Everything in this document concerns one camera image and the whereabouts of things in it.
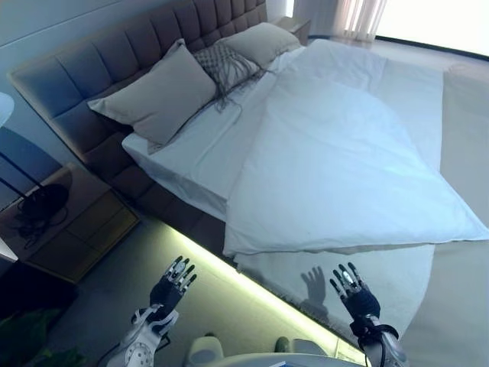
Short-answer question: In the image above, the grey macrame fringe cushion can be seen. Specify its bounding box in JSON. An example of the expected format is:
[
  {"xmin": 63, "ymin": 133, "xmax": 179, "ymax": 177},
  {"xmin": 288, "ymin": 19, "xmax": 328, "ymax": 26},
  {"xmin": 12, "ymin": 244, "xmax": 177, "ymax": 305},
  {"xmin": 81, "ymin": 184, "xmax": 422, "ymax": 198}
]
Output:
[{"xmin": 193, "ymin": 41, "xmax": 265, "ymax": 115}]

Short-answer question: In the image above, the beige bed runner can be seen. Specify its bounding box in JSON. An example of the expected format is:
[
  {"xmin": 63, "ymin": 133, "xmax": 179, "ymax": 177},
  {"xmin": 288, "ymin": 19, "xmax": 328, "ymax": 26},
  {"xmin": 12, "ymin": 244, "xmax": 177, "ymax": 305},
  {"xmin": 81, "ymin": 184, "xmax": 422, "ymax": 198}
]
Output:
[{"xmin": 397, "ymin": 63, "xmax": 489, "ymax": 367}]

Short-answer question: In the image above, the green leafy plant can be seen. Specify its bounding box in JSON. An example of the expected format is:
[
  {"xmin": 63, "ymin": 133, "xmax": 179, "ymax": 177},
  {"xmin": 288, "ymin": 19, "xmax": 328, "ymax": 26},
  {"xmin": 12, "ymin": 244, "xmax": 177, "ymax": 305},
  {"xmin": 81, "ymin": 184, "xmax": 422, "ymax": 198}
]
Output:
[{"xmin": 0, "ymin": 308, "xmax": 86, "ymax": 367}]

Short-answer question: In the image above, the brown tufted headboard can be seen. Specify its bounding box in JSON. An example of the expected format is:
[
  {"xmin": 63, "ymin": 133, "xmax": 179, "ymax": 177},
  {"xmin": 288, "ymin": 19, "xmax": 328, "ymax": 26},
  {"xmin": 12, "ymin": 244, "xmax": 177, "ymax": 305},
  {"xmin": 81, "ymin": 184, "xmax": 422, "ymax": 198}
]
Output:
[{"xmin": 7, "ymin": 0, "xmax": 268, "ymax": 169}]

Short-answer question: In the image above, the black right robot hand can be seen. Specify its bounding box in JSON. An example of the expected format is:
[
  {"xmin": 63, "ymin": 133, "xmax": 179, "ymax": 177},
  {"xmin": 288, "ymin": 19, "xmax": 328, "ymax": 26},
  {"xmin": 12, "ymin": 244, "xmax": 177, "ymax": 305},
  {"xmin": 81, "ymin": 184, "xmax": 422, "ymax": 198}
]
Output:
[{"xmin": 329, "ymin": 261, "xmax": 382, "ymax": 321}]

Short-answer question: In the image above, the small wooden nightstand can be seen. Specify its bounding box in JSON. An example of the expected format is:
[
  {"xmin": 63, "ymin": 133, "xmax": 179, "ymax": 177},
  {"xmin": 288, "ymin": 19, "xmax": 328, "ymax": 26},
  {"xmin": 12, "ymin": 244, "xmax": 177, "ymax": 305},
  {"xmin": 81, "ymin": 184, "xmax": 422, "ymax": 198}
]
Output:
[{"xmin": 274, "ymin": 15, "xmax": 312, "ymax": 46}]

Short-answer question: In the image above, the black lamp with cables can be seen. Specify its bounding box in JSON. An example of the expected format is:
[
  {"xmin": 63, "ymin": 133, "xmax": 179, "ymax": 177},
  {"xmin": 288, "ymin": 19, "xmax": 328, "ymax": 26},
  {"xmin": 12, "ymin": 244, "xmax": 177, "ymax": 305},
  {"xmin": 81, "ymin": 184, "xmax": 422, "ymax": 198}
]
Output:
[{"xmin": 0, "ymin": 91, "xmax": 72, "ymax": 249}]

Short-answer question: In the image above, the white duvet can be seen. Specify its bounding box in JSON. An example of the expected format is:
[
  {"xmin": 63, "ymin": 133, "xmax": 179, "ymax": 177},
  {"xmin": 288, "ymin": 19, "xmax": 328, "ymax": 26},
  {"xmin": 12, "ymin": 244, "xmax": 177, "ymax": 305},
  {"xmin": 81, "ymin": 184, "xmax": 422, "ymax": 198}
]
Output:
[{"xmin": 222, "ymin": 37, "xmax": 489, "ymax": 258}]

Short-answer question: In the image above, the brown upholstered bed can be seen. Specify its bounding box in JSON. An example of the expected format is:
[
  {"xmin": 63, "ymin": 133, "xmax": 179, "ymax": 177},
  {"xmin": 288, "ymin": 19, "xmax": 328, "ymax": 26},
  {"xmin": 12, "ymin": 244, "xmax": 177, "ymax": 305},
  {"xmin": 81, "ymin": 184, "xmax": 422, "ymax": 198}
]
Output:
[{"xmin": 121, "ymin": 45, "xmax": 445, "ymax": 338}]

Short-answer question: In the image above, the large beige pillow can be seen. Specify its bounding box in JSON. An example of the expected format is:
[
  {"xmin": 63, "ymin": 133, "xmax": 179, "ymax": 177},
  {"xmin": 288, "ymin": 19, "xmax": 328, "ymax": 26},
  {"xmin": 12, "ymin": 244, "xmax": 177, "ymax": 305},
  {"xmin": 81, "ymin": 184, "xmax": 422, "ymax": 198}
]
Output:
[{"xmin": 86, "ymin": 37, "xmax": 218, "ymax": 147}]

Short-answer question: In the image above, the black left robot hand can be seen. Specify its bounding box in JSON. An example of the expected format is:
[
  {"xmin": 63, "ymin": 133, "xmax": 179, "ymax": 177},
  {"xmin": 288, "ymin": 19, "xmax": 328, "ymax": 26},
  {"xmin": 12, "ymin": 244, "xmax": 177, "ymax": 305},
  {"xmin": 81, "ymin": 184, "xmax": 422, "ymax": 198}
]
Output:
[{"xmin": 149, "ymin": 256, "xmax": 198, "ymax": 310}]

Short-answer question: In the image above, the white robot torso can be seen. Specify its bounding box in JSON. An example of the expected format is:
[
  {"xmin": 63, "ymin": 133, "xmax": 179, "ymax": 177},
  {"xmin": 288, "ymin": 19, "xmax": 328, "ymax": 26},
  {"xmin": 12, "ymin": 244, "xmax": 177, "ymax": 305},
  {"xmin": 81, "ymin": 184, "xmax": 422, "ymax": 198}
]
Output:
[{"xmin": 225, "ymin": 351, "xmax": 370, "ymax": 367}]

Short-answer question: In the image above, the small beige pillow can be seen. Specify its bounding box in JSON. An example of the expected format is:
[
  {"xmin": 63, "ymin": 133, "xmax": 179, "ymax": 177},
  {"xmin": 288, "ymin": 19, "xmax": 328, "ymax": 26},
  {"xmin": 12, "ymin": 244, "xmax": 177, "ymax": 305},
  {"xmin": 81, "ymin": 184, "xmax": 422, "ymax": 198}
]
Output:
[{"xmin": 219, "ymin": 21, "xmax": 301, "ymax": 68}]

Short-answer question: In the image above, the brown upholstered bed base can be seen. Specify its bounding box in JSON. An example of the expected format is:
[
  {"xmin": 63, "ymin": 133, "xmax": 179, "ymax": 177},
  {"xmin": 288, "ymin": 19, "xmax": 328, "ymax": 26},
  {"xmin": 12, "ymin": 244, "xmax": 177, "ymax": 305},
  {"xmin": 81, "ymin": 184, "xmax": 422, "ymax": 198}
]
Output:
[{"xmin": 108, "ymin": 166, "xmax": 230, "ymax": 248}]

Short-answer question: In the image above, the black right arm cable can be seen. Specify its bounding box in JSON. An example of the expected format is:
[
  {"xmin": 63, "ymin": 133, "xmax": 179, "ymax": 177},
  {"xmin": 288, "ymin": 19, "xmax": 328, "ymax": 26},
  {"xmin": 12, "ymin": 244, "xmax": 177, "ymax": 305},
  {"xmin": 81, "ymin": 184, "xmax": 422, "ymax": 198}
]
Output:
[{"xmin": 358, "ymin": 319, "xmax": 385, "ymax": 367}]

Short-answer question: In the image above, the wooden nightstand with drawers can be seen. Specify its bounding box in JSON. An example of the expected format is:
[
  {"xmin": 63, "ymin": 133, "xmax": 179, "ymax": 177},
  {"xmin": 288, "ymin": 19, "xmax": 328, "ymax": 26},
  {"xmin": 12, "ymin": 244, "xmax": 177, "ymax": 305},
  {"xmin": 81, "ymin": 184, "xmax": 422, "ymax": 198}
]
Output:
[{"xmin": 0, "ymin": 162, "xmax": 141, "ymax": 284}]

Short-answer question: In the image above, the sheer beige curtain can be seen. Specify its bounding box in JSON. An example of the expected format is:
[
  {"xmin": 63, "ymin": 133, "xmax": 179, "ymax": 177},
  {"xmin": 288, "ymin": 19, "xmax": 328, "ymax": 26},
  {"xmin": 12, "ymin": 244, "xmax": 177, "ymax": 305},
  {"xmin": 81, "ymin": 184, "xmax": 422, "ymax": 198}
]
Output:
[{"xmin": 332, "ymin": 0, "xmax": 389, "ymax": 41}]

